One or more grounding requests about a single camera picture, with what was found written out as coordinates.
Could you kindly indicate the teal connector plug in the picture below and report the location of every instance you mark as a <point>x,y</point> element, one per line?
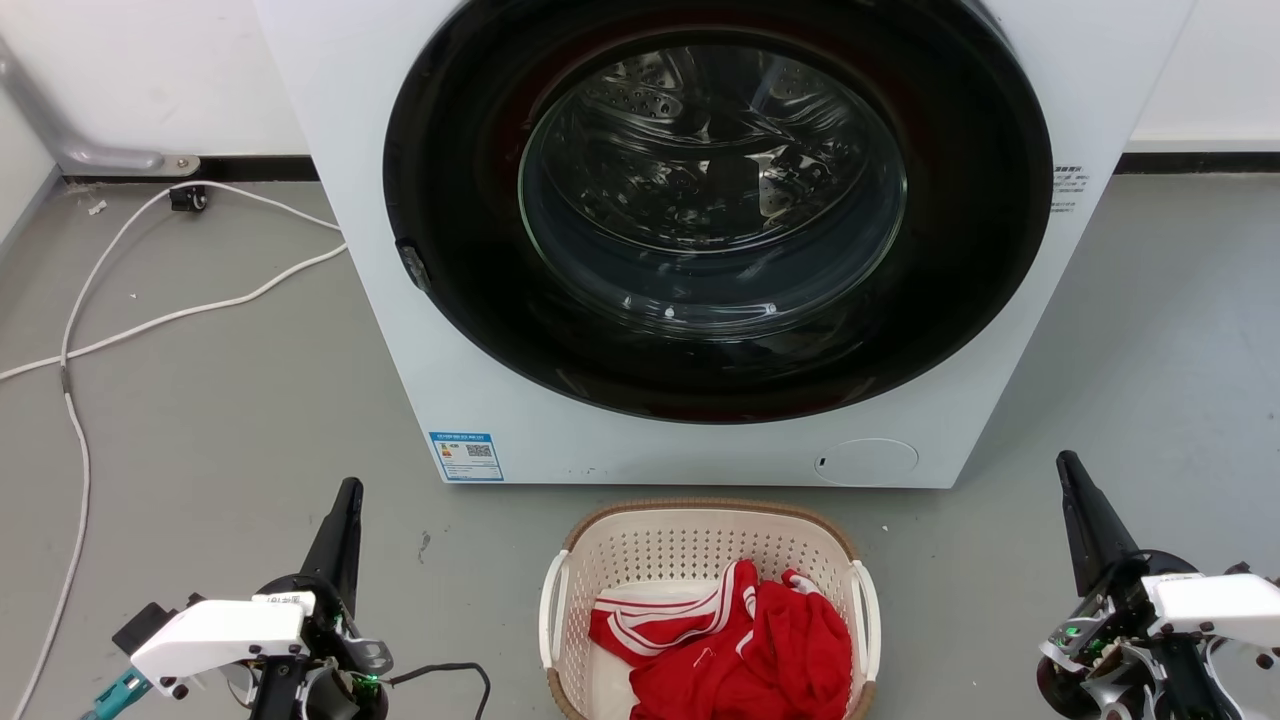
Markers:
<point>118,694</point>

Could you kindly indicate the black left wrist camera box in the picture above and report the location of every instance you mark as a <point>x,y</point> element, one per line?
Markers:
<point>145,626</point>

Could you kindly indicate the red garment with white stripes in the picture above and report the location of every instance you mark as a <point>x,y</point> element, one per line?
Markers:
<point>780,650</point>

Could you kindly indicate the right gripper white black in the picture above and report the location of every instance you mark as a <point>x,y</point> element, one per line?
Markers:
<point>1180,610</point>

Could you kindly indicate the cream perforated laundry basket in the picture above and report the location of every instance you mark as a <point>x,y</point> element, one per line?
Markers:
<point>640,545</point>

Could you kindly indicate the grey wall pipe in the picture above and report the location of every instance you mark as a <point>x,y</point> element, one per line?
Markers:
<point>60,140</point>

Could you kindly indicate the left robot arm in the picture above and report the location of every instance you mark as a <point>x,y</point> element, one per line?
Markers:
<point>290,695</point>

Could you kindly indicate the white front-load washing machine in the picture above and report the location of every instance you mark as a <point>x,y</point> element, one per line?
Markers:
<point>400,120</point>

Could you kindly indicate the blue energy label sticker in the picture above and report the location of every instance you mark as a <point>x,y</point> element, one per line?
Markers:
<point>466,456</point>

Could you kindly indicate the round white filter cover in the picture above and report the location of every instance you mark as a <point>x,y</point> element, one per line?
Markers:
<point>866,462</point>

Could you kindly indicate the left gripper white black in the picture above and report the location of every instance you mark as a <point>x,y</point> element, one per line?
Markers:
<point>220,632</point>

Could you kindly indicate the grey printed text label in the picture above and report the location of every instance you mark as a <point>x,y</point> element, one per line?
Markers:
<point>1068,190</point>

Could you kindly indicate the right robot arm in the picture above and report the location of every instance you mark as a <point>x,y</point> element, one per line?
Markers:
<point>1180,685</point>

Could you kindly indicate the round black washing machine door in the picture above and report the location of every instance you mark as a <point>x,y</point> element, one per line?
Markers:
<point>960,300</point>

